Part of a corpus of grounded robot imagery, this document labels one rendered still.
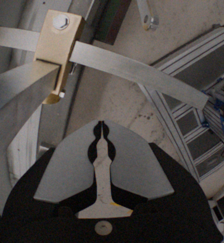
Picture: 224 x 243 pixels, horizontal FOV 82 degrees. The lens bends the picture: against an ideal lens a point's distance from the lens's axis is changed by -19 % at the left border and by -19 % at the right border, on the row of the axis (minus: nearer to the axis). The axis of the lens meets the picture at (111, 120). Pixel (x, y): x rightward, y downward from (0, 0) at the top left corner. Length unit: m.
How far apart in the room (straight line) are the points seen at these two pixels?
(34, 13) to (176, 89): 0.42
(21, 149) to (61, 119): 0.28
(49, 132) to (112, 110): 0.78
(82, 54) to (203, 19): 1.19
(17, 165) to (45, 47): 0.58
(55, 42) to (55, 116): 0.24
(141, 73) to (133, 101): 0.93
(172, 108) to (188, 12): 0.73
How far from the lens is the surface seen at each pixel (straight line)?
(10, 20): 0.47
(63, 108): 0.40
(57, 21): 0.21
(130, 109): 1.18
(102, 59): 0.22
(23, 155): 0.66
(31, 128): 0.56
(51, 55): 0.22
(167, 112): 1.02
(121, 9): 0.37
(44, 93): 0.18
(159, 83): 0.24
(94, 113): 1.17
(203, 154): 1.42
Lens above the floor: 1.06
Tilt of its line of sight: 62 degrees down
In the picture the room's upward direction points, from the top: 172 degrees clockwise
